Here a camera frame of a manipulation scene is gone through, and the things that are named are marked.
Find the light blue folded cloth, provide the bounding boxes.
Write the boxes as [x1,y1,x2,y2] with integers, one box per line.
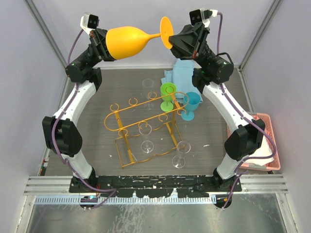
[161,59,203,103]

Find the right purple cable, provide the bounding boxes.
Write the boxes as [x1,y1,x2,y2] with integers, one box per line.
[215,11,277,210]

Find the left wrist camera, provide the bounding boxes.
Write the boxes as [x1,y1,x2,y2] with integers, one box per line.
[80,12,99,30]

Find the clear flute glass back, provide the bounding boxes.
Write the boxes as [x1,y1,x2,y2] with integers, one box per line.
[142,79,154,110]

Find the gold wire glass rack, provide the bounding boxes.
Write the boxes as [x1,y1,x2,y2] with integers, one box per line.
[104,91,189,168]

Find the orange plastic wine glass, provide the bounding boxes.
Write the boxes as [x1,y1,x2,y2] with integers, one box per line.
[105,17,173,60]

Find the pink plastic basket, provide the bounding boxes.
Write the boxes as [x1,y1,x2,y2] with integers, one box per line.
[240,113,281,171]

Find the clear flute glass middle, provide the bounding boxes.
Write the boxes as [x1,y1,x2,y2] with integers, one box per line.
[139,123,154,154]

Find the blue plastic wine glass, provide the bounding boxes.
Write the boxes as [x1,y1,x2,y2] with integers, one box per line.
[181,92,201,121]

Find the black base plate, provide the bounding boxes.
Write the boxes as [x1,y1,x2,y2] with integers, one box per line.
[69,174,242,199]

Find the green plastic wine glass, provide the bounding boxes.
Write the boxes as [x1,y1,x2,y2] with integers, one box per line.
[160,82,176,112]

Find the clear flute glass front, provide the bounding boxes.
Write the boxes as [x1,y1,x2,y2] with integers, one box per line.
[172,141,191,168]

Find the clear flute glass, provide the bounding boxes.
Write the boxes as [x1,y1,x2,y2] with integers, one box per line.
[142,79,154,110]
[139,123,154,154]
[172,141,191,168]

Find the slotted cable duct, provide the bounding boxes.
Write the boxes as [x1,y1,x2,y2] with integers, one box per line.
[34,194,216,205]

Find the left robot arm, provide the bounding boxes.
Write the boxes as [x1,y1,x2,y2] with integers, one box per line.
[42,28,114,192]

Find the purple cable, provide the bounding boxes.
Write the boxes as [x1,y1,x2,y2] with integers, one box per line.
[215,11,277,210]
[52,30,117,210]

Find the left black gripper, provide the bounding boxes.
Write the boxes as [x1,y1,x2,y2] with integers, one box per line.
[79,28,130,69]

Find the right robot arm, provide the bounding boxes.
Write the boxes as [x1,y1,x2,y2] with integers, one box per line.
[169,22,265,191]

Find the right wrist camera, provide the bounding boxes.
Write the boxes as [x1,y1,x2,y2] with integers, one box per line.
[189,8,218,26]

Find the white cloth in basket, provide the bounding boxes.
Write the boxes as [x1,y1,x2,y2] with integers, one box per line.
[244,136,274,166]

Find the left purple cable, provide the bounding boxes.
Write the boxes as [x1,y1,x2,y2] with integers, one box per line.
[52,30,117,210]

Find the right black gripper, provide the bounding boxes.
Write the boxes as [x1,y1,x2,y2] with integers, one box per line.
[162,22,215,71]

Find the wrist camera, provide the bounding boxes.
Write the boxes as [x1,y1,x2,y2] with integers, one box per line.
[80,12,99,30]
[189,8,218,26]

